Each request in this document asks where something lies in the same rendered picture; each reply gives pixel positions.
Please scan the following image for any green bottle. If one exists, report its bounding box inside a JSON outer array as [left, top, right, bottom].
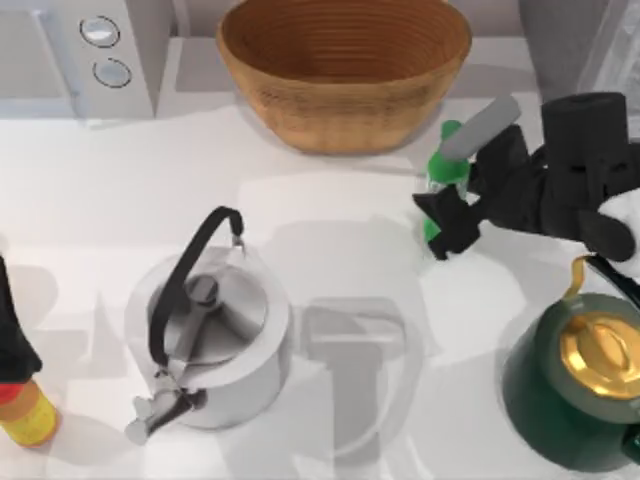
[[421, 119, 475, 246]]

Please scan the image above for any brown woven basket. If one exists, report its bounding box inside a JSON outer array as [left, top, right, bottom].
[[215, 0, 474, 154]]

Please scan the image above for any green kettle with gold lid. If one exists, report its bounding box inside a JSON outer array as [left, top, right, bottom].
[[501, 252, 640, 474]]

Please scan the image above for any round microwave knob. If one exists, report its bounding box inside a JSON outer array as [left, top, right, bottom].
[[92, 56, 134, 90], [79, 14, 122, 49]]

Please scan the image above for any pale microwave oven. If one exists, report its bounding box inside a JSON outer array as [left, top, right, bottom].
[[0, 0, 174, 122]]

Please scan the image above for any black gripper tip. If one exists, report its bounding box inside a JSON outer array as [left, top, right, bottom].
[[0, 253, 43, 387]]

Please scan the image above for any yellow and red bottle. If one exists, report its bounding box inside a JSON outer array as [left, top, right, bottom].
[[0, 370, 62, 448]]

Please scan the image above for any silver kettle with black handle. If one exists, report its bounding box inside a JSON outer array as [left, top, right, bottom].
[[123, 205, 293, 447]]

